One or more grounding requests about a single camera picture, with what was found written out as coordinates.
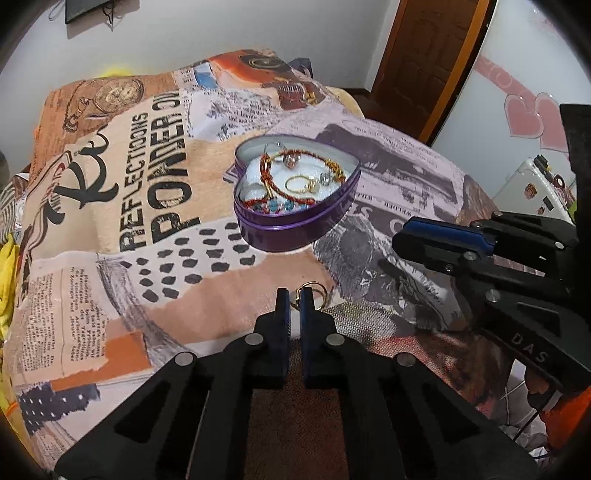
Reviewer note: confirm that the white stickered suitcase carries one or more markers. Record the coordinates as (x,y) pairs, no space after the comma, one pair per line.
(521,184)

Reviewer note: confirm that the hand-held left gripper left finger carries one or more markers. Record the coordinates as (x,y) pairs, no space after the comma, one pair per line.
(282,318)

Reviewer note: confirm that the bright yellow cloth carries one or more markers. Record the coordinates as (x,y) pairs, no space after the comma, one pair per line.
(7,277)

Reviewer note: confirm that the silver hoop earring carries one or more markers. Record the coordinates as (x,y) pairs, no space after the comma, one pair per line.
(277,144)

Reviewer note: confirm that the striped bed sheet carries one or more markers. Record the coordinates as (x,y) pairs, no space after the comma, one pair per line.
(10,207)

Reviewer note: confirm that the pale yellow blanket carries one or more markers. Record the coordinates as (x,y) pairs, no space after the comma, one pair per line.
(348,101)

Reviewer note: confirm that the printed blanket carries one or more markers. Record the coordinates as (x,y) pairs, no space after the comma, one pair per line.
(138,300)

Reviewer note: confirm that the brown wooden door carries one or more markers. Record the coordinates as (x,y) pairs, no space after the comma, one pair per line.
(415,55)

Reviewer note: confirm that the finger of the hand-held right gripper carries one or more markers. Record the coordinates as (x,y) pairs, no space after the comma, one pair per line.
(443,229)
(429,251)

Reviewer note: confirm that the purple heart-shaped tin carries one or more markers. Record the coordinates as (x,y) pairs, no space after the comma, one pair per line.
(286,233)

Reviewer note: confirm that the gold hoop earring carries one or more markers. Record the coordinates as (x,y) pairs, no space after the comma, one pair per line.
(323,290)

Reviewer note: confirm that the yellow plastic object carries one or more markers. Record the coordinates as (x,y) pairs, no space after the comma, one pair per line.
(115,70)

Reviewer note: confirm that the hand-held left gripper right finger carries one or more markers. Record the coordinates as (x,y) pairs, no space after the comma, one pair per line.
(308,318)

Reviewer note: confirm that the dark blue bag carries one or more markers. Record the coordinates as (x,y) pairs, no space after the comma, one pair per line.
(302,67)

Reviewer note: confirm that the small black wall monitor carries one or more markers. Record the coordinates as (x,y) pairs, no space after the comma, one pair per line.
(87,9)

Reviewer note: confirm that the orange cloth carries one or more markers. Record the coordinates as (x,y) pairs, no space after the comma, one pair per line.
(570,424)

